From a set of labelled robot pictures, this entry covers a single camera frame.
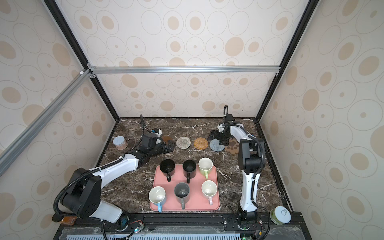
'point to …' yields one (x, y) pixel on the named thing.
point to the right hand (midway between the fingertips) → (214, 139)
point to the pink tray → (197, 200)
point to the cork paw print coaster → (233, 146)
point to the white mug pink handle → (209, 189)
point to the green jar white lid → (280, 215)
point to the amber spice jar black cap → (60, 218)
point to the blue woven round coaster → (214, 145)
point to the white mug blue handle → (157, 195)
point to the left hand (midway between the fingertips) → (174, 142)
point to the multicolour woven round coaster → (183, 142)
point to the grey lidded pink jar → (120, 143)
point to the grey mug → (182, 191)
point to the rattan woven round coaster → (201, 143)
